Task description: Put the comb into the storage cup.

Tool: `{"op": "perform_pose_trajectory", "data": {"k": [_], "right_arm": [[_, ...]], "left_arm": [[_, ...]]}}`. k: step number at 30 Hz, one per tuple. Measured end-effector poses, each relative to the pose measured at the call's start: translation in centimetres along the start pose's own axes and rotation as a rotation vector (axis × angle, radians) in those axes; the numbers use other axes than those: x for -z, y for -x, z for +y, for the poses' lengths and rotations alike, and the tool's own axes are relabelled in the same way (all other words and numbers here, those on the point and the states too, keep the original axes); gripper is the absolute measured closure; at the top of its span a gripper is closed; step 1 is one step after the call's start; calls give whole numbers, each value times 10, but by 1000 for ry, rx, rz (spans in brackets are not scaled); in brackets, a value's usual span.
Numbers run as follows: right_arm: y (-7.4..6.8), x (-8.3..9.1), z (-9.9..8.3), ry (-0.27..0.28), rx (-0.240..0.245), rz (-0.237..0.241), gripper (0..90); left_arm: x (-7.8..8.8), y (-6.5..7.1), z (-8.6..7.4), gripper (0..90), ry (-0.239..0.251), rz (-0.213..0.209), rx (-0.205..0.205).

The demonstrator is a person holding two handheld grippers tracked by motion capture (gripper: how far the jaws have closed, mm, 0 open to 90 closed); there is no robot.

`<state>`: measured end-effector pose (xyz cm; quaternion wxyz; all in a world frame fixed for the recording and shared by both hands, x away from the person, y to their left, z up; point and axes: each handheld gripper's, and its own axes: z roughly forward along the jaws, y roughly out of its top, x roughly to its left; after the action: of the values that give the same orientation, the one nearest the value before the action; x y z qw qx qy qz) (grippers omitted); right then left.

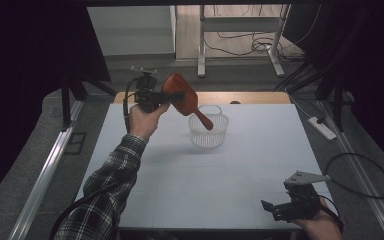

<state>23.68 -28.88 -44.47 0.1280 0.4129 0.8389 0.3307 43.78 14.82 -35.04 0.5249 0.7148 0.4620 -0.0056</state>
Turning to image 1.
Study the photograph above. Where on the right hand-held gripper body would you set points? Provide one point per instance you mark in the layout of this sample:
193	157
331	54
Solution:
301	200

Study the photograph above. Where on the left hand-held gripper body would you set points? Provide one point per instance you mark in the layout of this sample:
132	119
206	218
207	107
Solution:
146	93

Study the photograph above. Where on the brown wooden hairbrush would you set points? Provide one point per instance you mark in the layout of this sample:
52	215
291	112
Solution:
180	87

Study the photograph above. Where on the white plastic basket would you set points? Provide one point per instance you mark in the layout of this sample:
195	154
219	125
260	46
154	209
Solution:
210	136

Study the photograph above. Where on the person's left hand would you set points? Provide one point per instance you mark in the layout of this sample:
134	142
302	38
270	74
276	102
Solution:
145	121

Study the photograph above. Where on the person's right hand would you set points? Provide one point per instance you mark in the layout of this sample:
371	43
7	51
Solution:
318	228

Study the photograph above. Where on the white table cover sheet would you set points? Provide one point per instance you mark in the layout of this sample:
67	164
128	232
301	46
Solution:
230	173

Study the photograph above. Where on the white cabinet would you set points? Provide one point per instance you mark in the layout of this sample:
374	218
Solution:
131	30

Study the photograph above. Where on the white power strip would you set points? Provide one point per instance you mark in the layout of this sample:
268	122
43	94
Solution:
322	128

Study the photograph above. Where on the black metal stand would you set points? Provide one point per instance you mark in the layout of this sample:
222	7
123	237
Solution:
67	100

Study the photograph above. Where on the black plug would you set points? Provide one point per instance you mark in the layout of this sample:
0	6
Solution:
320	120

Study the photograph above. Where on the dark floor grate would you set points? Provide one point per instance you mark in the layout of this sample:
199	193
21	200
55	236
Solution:
75	143

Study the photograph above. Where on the dark curtain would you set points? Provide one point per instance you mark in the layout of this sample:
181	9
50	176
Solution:
30	83
376	76

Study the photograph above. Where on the black tripod stand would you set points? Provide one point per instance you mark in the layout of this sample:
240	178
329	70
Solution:
330	83

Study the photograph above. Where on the silver metal rail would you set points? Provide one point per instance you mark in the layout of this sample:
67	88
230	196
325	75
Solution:
356	163
41	185

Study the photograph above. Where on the white metal desk frame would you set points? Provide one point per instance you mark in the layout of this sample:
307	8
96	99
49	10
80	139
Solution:
240	25

